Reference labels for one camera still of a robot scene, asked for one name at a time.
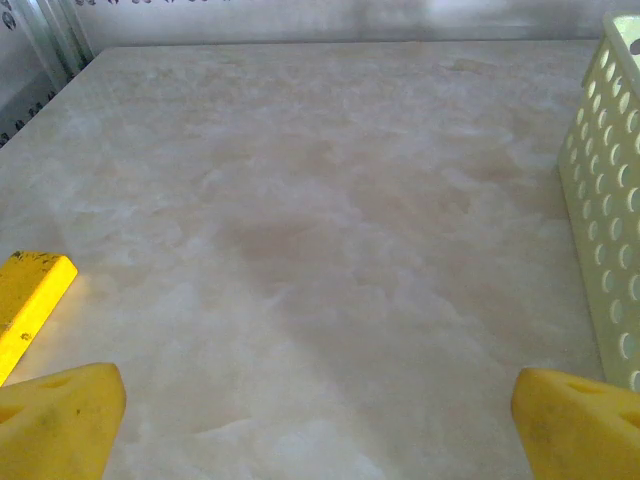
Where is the aluminium frame post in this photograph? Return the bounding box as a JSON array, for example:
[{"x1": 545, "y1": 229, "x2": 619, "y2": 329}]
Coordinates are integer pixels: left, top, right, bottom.
[{"x1": 17, "y1": 0, "x2": 96, "y2": 91}]

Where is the pale yellow perforated basket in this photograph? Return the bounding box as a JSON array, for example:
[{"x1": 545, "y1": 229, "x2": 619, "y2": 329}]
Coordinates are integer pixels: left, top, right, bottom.
[{"x1": 557, "y1": 10, "x2": 640, "y2": 394}]

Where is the yellow rectangular block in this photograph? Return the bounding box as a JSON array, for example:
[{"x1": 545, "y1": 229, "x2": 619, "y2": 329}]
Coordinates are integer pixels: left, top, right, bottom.
[{"x1": 0, "y1": 250, "x2": 79, "y2": 387}]

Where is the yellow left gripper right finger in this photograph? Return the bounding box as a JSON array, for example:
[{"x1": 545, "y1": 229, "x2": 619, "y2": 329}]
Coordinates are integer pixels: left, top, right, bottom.
[{"x1": 510, "y1": 367, "x2": 640, "y2": 480}]

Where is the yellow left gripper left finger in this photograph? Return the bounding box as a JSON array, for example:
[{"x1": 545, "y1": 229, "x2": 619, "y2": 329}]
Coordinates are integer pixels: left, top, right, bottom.
[{"x1": 0, "y1": 362, "x2": 127, "y2": 480}]

